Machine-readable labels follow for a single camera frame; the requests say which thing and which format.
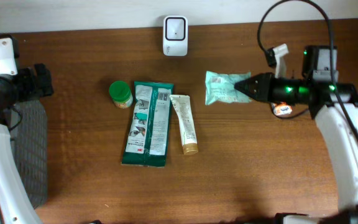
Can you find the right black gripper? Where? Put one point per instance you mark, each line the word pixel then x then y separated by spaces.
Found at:
pixel 258 86

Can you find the orange Kleenex tissue pack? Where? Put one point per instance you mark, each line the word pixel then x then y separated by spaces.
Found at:
pixel 281 109

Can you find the mint green tissue pack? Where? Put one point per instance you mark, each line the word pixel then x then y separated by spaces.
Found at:
pixel 220 88

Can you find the white lotion tube gold cap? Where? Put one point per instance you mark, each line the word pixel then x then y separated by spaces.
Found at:
pixel 182 106

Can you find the green 3M wipes pack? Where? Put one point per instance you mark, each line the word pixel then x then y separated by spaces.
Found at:
pixel 147 141

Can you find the green lid jar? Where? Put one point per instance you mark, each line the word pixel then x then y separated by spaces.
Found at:
pixel 121 94

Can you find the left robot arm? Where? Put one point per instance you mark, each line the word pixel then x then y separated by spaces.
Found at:
pixel 17 85

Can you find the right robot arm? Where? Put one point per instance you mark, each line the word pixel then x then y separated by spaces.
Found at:
pixel 334 108

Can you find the white barcode scanner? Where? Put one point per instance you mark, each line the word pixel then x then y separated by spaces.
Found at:
pixel 175 36

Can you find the grey plastic basket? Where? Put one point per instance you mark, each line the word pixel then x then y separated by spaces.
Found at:
pixel 29 149

